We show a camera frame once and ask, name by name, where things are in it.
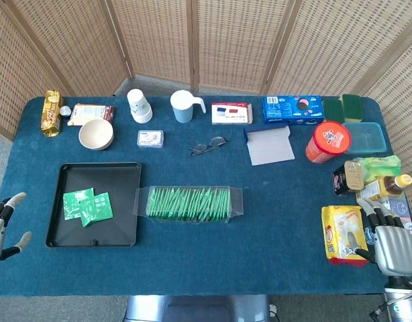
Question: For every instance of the white and red snack pack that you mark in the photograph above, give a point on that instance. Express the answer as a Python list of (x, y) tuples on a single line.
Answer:
[(88, 113)]

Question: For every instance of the black can gold lid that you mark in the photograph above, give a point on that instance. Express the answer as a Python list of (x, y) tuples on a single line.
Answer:
[(347, 179)]

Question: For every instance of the bamboo folding screen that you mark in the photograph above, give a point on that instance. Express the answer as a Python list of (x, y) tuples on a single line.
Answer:
[(226, 40)]

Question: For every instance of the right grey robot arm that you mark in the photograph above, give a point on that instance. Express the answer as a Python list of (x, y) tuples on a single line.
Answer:
[(402, 302)]

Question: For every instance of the blue cookie box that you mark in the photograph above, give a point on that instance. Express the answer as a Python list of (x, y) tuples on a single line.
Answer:
[(286, 110)]

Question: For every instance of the orange canister red lid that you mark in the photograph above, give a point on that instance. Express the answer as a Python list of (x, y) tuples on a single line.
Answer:
[(328, 141)]

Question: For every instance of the row of green packets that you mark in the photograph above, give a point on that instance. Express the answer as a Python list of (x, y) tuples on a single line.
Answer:
[(189, 205)]

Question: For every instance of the green and yellow sponge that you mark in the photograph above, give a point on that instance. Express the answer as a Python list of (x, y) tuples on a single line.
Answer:
[(353, 107), (333, 110)]

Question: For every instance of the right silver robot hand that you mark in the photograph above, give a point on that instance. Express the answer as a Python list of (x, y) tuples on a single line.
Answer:
[(395, 250)]

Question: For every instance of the beige bowl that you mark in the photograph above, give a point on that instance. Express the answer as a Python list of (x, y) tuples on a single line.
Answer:
[(96, 135)]

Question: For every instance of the small white round cap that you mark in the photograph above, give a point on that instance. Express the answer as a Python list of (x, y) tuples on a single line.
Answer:
[(65, 111)]

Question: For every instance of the small clear plastic case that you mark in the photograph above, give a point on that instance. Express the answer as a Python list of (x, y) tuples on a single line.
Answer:
[(150, 139)]

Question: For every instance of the teal plastic food container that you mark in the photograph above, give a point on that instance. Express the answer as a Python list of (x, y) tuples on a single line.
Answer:
[(367, 139)]

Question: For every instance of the yellow-capped bottle with yellow label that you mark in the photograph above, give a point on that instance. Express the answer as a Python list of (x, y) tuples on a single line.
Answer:
[(382, 188)]

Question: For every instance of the gold biscuit pack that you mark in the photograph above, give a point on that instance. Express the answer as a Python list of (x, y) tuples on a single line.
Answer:
[(51, 114)]

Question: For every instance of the light green wipes pack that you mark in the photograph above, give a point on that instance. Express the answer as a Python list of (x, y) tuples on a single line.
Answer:
[(382, 166)]

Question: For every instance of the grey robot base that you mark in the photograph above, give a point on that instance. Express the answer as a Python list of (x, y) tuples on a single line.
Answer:
[(199, 308)]

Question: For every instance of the thin black eyeglasses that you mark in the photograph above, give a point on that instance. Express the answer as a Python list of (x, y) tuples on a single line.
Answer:
[(209, 145)]

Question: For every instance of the black plastic tray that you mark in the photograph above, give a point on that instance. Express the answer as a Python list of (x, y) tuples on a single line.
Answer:
[(118, 188)]

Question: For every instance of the stack of white paper cups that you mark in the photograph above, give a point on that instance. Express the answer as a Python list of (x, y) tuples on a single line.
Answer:
[(139, 107)]

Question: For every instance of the blue table cloth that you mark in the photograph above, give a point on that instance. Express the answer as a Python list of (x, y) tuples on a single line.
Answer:
[(226, 255)]

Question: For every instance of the clear box of green sachets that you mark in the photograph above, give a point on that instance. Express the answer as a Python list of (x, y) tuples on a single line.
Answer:
[(189, 204)]

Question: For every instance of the yellow snack bag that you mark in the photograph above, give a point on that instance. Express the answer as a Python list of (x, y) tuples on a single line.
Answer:
[(340, 231)]

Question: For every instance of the white box red blue print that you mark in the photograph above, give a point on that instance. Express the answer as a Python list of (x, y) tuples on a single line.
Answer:
[(231, 114)]

